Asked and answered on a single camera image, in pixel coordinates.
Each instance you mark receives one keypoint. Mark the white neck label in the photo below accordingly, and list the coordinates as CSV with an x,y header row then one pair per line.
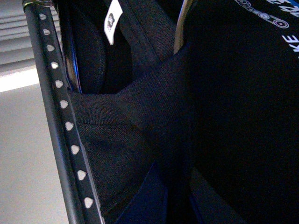
x,y
111,20

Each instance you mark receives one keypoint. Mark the metal hanger hook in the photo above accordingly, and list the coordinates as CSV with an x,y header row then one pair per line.
x,y
179,33

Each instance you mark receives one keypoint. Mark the black perforated rack bar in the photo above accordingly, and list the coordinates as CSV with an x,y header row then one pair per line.
x,y
75,173

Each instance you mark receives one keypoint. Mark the black hung t-shirt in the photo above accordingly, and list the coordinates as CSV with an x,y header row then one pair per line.
x,y
210,132

